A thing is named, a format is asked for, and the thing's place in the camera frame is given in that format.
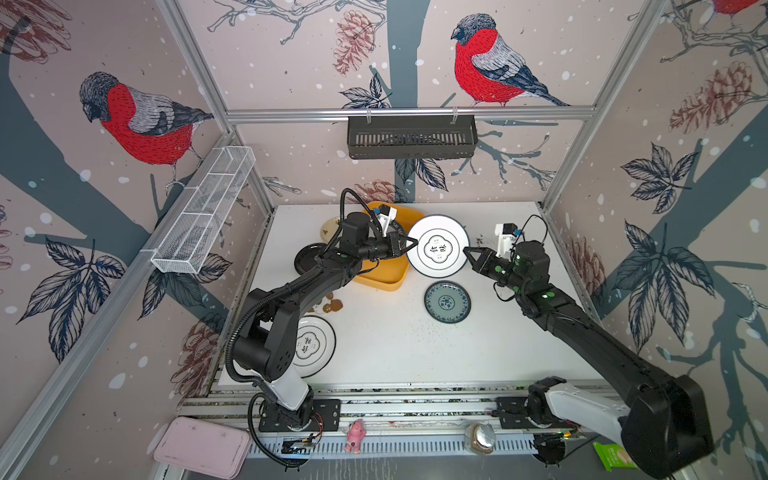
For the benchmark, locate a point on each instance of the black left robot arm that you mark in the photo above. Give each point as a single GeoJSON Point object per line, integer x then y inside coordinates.
{"type": "Point", "coordinates": [261, 348]}

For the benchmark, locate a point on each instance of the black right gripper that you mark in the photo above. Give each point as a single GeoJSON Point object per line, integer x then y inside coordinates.
{"type": "Point", "coordinates": [485, 261]}

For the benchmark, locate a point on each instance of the white wire mesh shelf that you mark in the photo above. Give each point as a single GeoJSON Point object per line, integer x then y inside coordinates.
{"type": "Point", "coordinates": [194, 232]}

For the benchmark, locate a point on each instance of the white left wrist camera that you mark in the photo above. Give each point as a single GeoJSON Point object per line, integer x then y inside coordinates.
{"type": "Point", "coordinates": [386, 217]}

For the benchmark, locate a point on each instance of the pink small figurine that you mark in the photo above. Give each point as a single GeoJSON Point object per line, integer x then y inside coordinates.
{"type": "Point", "coordinates": [355, 435]}

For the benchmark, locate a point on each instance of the black round plate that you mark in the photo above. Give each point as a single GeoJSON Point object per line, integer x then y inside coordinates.
{"type": "Point", "coordinates": [309, 258]}

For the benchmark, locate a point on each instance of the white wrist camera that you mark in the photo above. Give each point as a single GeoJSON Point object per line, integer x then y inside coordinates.
{"type": "Point", "coordinates": [386, 217]}
{"type": "Point", "coordinates": [507, 234]}

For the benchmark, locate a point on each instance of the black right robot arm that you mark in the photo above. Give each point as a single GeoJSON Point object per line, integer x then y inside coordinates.
{"type": "Point", "coordinates": [661, 421]}

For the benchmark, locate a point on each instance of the cream small plate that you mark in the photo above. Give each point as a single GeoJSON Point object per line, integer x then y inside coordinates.
{"type": "Point", "coordinates": [329, 229]}

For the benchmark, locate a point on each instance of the green object at edge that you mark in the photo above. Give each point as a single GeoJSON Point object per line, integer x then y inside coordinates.
{"type": "Point", "coordinates": [613, 456]}

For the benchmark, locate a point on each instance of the blue floral green plate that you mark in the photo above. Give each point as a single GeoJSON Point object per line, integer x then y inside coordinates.
{"type": "Point", "coordinates": [447, 302]}

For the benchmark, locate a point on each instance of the white flower plate black rim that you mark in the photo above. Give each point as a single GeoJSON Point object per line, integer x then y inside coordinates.
{"type": "Point", "coordinates": [440, 241]}

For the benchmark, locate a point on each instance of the pink rectangular tray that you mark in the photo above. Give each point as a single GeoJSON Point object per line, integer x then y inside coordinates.
{"type": "Point", "coordinates": [203, 447]}

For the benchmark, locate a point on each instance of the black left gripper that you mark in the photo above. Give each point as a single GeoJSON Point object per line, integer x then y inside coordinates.
{"type": "Point", "coordinates": [393, 245]}

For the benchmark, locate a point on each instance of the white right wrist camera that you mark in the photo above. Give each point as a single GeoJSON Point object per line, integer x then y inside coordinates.
{"type": "Point", "coordinates": [507, 234]}

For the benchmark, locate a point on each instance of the black hanging wire basket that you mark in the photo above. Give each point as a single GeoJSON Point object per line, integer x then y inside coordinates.
{"type": "Point", "coordinates": [412, 137]}

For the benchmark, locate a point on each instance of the yellow plastic bin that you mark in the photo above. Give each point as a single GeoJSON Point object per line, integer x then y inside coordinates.
{"type": "Point", "coordinates": [390, 274]}

